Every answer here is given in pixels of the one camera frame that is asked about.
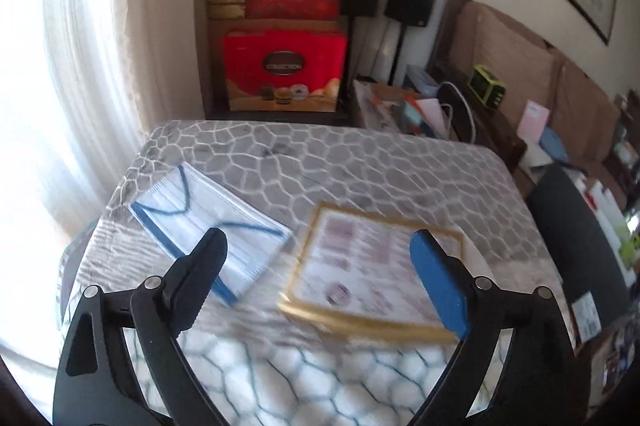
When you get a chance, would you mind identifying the blue plush toy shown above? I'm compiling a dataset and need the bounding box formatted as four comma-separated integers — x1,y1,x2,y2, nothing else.
539,126,570,163

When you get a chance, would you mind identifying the white cardboard box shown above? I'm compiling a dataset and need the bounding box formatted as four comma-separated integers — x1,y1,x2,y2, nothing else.
574,177,637,287

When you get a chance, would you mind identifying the pink booklet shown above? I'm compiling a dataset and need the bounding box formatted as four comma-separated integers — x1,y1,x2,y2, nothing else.
516,100,550,143

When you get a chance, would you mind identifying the grey patterned blanket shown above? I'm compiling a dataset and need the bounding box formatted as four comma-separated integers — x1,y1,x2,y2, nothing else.
56,119,576,426

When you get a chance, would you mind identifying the tan paper package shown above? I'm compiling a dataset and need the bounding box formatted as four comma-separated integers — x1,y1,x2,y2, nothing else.
278,202,465,344

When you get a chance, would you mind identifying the green black lantern device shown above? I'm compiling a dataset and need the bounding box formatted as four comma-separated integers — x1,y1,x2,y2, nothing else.
469,64,506,110

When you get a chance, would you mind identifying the blue face mask pack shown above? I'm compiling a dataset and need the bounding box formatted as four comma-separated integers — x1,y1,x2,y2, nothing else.
129,162,293,306

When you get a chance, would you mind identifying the brown sofa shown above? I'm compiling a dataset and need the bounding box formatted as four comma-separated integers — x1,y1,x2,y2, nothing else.
426,0,620,171

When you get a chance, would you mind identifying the red collection gift box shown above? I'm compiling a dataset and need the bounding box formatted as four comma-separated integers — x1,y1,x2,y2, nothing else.
221,29,347,113

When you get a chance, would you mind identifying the cream curtain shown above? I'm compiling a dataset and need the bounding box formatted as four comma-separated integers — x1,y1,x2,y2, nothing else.
29,0,202,233

